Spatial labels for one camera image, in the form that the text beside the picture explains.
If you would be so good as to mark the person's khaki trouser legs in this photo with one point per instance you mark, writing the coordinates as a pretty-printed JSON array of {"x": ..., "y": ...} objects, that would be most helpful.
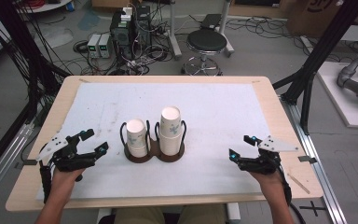
[{"x": 136, "y": 216}]

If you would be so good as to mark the white table mat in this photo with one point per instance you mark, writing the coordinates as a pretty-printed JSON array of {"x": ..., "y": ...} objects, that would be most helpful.
[{"x": 205, "y": 102}]

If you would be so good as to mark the aluminium floor rail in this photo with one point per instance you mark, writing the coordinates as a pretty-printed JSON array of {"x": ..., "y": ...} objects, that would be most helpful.
[
  {"x": 3, "y": 168},
  {"x": 320, "y": 161}
]

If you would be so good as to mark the dark brown cup holder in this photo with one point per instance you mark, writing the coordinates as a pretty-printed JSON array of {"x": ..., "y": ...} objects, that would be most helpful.
[{"x": 154, "y": 154}]

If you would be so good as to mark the tall stack of paper cups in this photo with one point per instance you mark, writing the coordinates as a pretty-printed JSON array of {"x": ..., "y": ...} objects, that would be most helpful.
[{"x": 170, "y": 130}]

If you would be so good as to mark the black tape piece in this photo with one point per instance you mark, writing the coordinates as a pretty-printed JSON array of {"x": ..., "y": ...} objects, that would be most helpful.
[
  {"x": 30, "y": 162},
  {"x": 307, "y": 159}
]

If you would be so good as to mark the blue tape roll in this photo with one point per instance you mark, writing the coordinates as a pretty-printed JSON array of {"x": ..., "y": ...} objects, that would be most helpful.
[{"x": 70, "y": 6}]

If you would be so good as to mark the grey bench power supply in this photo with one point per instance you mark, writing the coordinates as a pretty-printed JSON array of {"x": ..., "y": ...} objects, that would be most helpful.
[
  {"x": 93, "y": 45},
  {"x": 105, "y": 45}
]

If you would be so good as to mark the black metal frame post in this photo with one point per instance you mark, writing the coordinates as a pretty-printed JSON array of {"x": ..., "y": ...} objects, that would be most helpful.
[{"x": 326, "y": 43}]

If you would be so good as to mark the short stack of paper cups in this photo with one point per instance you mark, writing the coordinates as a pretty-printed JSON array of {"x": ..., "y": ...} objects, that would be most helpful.
[{"x": 136, "y": 137}]

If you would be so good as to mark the thin wooden stick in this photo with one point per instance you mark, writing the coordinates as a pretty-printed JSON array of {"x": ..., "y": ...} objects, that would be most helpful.
[{"x": 298, "y": 183}]

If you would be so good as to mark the black round stool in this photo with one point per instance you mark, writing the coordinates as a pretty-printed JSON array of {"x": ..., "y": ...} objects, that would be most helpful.
[{"x": 206, "y": 40}]

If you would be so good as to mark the white base board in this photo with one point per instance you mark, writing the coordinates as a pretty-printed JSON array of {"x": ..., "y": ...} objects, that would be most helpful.
[{"x": 341, "y": 99}]

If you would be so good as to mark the black flat device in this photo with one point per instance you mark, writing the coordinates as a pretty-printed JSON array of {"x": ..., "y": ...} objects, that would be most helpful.
[{"x": 210, "y": 21}]

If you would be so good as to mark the white stand leg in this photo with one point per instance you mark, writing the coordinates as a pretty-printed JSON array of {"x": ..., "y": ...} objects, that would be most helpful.
[
  {"x": 174, "y": 31},
  {"x": 227, "y": 31}
]

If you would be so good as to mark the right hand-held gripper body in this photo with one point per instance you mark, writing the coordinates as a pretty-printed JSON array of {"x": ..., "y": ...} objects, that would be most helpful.
[{"x": 262, "y": 163}]

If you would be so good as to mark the white table base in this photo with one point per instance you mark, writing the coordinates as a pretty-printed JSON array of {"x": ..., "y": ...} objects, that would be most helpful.
[{"x": 233, "y": 213}]

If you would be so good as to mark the black computer tower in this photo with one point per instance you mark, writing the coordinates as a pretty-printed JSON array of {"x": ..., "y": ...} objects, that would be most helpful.
[{"x": 127, "y": 34}]

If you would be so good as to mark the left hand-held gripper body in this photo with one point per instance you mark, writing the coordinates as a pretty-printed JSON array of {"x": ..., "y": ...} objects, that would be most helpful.
[{"x": 71, "y": 160}]

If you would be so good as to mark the light wooden table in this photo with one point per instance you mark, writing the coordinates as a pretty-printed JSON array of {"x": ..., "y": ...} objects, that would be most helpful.
[{"x": 272, "y": 105}]

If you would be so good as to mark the cardboard box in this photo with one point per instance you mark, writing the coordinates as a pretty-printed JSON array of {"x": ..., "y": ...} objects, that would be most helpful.
[{"x": 310, "y": 15}]

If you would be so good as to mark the person's left hand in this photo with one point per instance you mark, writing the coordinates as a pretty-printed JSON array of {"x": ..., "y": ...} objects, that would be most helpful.
[{"x": 63, "y": 180}]

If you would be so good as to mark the person's right hand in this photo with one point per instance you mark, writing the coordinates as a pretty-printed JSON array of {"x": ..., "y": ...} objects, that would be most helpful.
[{"x": 268, "y": 182}]

